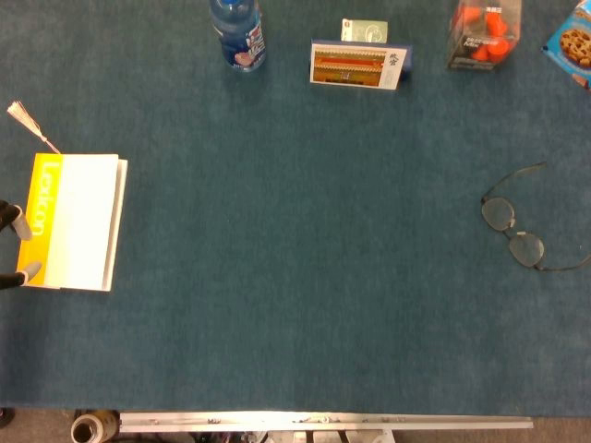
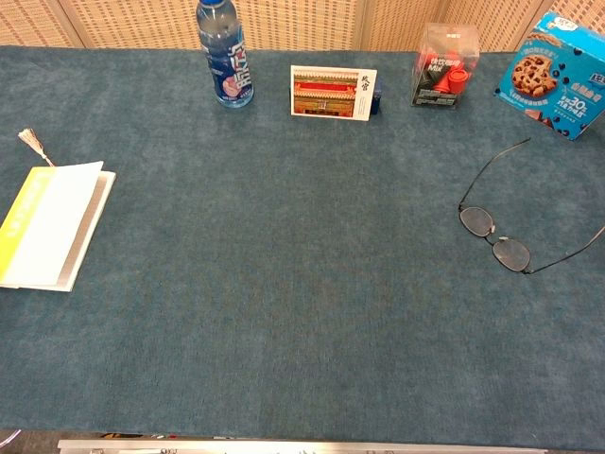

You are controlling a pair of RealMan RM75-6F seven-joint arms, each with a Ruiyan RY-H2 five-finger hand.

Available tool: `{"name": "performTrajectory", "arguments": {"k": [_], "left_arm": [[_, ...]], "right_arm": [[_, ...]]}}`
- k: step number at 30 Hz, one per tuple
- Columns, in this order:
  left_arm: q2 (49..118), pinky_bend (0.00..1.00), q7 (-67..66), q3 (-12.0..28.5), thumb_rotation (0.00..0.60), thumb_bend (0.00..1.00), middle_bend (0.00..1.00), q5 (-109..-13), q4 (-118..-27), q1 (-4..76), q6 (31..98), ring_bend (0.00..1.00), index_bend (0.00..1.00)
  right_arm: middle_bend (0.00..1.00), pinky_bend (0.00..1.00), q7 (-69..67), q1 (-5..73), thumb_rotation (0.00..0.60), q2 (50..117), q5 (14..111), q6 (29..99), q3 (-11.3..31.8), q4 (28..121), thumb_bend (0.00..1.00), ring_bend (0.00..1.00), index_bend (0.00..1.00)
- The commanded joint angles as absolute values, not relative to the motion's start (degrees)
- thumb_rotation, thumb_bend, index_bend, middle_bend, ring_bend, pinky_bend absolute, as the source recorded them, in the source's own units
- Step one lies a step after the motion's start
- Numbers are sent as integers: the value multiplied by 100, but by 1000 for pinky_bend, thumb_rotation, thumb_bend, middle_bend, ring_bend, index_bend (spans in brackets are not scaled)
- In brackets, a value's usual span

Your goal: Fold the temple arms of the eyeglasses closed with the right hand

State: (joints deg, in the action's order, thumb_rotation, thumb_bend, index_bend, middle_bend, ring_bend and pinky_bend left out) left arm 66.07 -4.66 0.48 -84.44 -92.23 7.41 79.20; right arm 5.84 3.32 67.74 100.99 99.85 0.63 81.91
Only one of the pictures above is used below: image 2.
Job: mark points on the teal felt tablecloth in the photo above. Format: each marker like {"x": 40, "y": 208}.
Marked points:
{"x": 283, "y": 236}

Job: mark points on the woven wicker folding screen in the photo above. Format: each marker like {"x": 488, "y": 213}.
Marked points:
{"x": 293, "y": 23}

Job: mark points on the blue plastic drink bottle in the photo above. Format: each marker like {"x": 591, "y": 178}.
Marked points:
{"x": 227, "y": 61}

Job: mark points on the aluminium profile rail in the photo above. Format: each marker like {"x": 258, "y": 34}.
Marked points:
{"x": 283, "y": 447}

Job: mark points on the blue cookie box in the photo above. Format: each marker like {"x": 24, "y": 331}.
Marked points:
{"x": 548, "y": 80}

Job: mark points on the yellow and white book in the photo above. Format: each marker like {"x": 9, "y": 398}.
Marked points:
{"x": 47, "y": 227}

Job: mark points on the black eyeglasses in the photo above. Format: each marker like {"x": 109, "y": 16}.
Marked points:
{"x": 477, "y": 221}

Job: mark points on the beige tassel bookmark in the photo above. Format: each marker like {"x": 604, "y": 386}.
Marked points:
{"x": 29, "y": 138}

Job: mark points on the blue card stand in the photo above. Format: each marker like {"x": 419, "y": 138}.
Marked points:
{"x": 377, "y": 97}

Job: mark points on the clear box with red cups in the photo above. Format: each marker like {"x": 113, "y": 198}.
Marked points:
{"x": 439, "y": 75}

